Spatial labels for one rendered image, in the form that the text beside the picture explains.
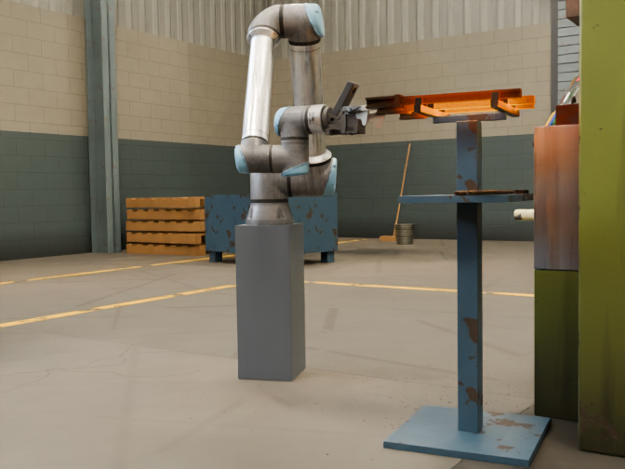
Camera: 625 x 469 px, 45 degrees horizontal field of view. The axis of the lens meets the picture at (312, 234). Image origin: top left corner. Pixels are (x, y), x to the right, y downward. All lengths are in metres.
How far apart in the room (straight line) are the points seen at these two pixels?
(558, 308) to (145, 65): 9.15
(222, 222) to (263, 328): 5.11
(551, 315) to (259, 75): 1.22
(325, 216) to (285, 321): 4.89
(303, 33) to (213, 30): 9.57
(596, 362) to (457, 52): 9.63
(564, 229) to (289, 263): 1.03
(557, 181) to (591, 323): 0.50
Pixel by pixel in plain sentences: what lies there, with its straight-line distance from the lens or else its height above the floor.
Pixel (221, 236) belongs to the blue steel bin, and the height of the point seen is 0.28.
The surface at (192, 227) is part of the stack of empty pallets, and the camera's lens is 9.20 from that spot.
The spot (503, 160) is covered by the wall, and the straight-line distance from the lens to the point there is 11.19.
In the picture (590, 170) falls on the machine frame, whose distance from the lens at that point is 2.17.
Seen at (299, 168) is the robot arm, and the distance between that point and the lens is 2.39.
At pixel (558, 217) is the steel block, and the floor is 0.63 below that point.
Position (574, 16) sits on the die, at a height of 1.27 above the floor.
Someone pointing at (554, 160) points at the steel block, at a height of 0.81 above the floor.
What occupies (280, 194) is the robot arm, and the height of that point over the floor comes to 0.72.
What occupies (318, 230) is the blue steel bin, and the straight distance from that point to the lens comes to 7.69.
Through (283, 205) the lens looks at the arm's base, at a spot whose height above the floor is 0.67.
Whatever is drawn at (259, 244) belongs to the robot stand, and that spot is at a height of 0.53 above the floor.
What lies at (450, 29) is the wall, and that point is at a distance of 11.71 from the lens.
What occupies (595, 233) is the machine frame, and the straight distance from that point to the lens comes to 2.17.
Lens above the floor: 0.72
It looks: 3 degrees down
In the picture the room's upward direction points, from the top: 1 degrees counter-clockwise
